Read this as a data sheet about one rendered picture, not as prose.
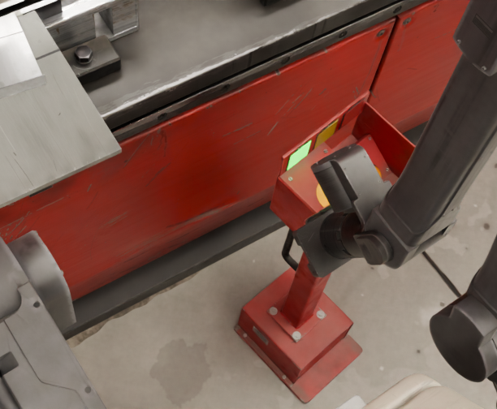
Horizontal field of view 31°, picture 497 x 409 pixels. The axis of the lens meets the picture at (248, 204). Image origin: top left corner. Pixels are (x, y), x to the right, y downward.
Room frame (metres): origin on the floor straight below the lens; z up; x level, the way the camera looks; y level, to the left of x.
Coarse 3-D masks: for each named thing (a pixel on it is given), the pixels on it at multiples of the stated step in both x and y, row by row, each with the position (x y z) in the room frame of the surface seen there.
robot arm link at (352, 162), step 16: (352, 144) 0.54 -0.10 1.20; (320, 160) 0.53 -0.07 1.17; (336, 160) 0.50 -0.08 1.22; (352, 160) 0.51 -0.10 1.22; (368, 160) 0.51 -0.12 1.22; (320, 176) 0.50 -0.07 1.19; (336, 176) 0.49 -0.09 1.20; (352, 176) 0.49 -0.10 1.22; (368, 176) 0.50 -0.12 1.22; (336, 192) 0.48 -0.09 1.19; (352, 192) 0.48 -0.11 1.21; (368, 192) 0.48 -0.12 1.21; (384, 192) 0.49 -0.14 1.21; (336, 208) 0.47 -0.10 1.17; (368, 208) 0.46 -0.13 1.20; (368, 240) 0.42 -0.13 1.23; (384, 240) 0.42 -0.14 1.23; (368, 256) 0.41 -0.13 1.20; (384, 256) 0.40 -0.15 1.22
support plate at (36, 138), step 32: (32, 32) 0.75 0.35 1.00; (64, 64) 0.70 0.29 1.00; (32, 96) 0.64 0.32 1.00; (64, 96) 0.65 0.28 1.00; (0, 128) 0.58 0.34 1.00; (32, 128) 0.59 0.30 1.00; (64, 128) 0.60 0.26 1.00; (96, 128) 0.61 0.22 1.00; (0, 160) 0.54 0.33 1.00; (32, 160) 0.55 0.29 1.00; (64, 160) 0.56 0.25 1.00; (96, 160) 0.57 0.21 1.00; (0, 192) 0.49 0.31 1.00; (32, 192) 0.50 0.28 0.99
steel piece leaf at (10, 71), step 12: (12, 36) 0.73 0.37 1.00; (24, 36) 0.74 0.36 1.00; (0, 48) 0.71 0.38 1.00; (12, 48) 0.71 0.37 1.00; (24, 48) 0.72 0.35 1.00; (0, 60) 0.69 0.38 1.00; (12, 60) 0.69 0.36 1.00; (24, 60) 0.70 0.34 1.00; (0, 72) 0.67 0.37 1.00; (12, 72) 0.67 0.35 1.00; (24, 72) 0.68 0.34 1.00; (36, 72) 0.68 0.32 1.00; (0, 84) 0.65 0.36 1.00; (12, 84) 0.64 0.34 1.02; (24, 84) 0.65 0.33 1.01; (36, 84) 0.66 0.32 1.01; (0, 96) 0.63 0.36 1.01
